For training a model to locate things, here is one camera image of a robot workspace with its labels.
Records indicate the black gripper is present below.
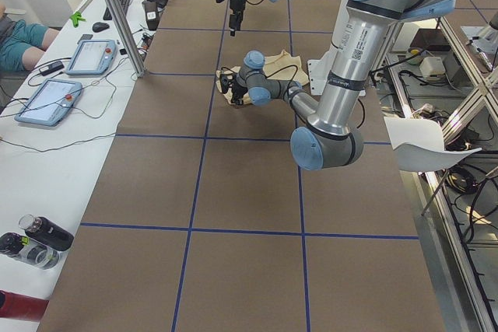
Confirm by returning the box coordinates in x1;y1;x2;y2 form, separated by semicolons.
229;0;244;35
230;81;247;105

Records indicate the beige long-sleeve printed shirt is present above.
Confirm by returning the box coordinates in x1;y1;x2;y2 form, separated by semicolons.
216;50;310;105

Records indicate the black computer mouse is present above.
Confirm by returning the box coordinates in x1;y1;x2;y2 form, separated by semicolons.
92;22;110;33

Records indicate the far teach pendant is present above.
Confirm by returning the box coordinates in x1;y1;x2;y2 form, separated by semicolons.
65;40;117;76

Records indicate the teach pendant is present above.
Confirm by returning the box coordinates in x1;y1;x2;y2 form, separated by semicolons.
65;40;117;76
15;79;83;127

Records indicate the green plastic clip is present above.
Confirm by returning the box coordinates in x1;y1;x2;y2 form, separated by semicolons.
70;11;86;28

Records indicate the white curved plastic sheet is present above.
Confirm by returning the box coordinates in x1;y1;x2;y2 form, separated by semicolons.
384;117;482;173

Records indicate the near teach pendant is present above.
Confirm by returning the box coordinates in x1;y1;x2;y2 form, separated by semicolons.
15;79;83;127

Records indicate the seated person's leg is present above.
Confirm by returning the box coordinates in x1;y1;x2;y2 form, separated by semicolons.
1;3;59;72

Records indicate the clear lid black bottle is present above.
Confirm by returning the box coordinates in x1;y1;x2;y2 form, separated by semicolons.
18;214;74;252

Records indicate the clear plastic bottle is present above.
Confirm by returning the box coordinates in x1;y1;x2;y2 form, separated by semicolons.
1;232;59;270

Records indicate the red bottle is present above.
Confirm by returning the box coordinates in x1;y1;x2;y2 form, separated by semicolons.
1;290;49;322

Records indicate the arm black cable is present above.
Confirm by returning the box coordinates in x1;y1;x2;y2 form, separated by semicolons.
220;65;366;129

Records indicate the aluminium frame post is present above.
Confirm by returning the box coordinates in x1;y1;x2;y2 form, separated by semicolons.
105;0;146;78

